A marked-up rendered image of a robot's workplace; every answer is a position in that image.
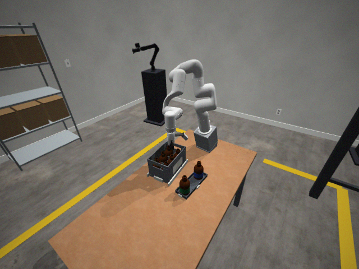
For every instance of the brown glass bottle with green label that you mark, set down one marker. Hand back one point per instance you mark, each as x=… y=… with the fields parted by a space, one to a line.
x=184 y=185

